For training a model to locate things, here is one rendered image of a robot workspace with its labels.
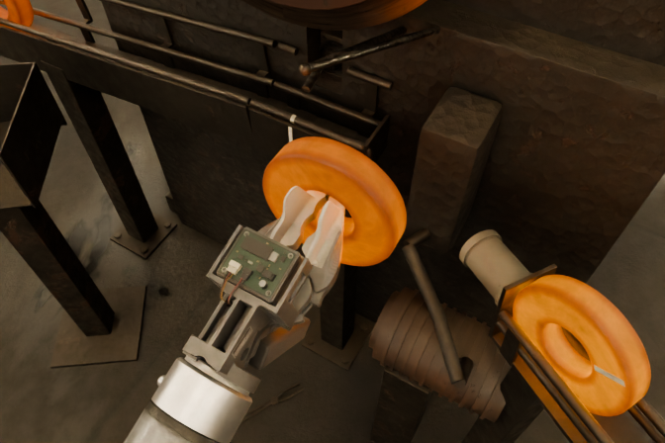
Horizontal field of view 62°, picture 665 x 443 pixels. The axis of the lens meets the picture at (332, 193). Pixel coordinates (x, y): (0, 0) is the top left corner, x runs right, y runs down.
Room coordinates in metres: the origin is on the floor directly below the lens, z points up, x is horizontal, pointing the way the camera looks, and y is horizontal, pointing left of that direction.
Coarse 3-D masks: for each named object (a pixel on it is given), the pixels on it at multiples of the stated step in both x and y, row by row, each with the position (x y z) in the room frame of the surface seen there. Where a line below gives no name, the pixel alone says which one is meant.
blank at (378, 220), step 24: (288, 144) 0.39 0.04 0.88; (312, 144) 0.37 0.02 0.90; (336, 144) 0.36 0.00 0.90; (288, 168) 0.36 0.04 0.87; (312, 168) 0.35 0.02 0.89; (336, 168) 0.34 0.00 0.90; (360, 168) 0.34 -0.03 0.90; (264, 192) 0.37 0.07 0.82; (336, 192) 0.33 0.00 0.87; (360, 192) 0.32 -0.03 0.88; (384, 192) 0.32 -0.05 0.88; (360, 216) 0.32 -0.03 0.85; (384, 216) 0.31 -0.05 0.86; (360, 240) 0.32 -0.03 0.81; (384, 240) 0.31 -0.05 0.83; (360, 264) 0.31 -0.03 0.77
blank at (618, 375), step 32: (544, 288) 0.29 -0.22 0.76; (576, 288) 0.28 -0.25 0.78; (544, 320) 0.27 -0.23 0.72; (576, 320) 0.25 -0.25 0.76; (608, 320) 0.24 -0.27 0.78; (544, 352) 0.26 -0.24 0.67; (576, 352) 0.25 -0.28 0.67; (608, 352) 0.22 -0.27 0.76; (640, 352) 0.22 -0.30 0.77; (576, 384) 0.22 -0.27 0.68; (608, 384) 0.20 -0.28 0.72; (640, 384) 0.19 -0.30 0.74
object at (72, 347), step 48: (0, 96) 0.71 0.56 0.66; (48, 96) 0.71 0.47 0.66; (0, 144) 0.65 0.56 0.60; (48, 144) 0.63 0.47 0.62; (0, 192) 0.55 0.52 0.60; (48, 240) 0.59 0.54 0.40; (48, 288) 0.57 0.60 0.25; (96, 288) 0.63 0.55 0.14; (144, 288) 0.71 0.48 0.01; (96, 336) 0.57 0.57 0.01
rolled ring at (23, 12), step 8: (8, 0) 0.93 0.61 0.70; (16, 0) 0.93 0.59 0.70; (24, 0) 0.94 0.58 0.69; (0, 8) 1.00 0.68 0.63; (8, 8) 0.94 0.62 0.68; (16, 8) 0.93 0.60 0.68; (24, 8) 0.94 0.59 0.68; (32, 8) 0.95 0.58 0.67; (0, 16) 0.98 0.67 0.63; (8, 16) 0.95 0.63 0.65; (16, 16) 0.93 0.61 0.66; (24, 16) 0.94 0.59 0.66; (32, 16) 0.95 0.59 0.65; (0, 24) 0.97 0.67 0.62; (24, 24) 0.94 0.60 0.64
